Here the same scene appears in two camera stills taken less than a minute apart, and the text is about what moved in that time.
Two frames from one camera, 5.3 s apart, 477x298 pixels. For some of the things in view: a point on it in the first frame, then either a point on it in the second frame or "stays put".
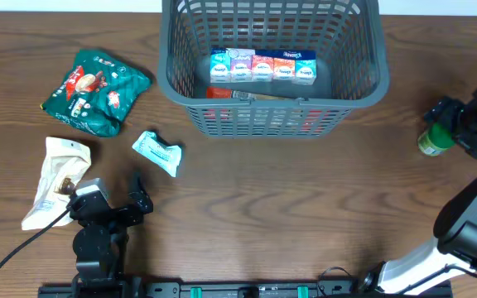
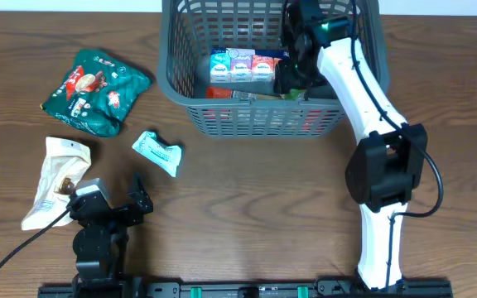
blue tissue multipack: [252, 65] stays put
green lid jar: [435, 141] -> [296, 93]
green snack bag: [96, 93] stays put
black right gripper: [460, 125] -> [287, 79]
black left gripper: [122, 211] stays put
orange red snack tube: [228, 93] stays put
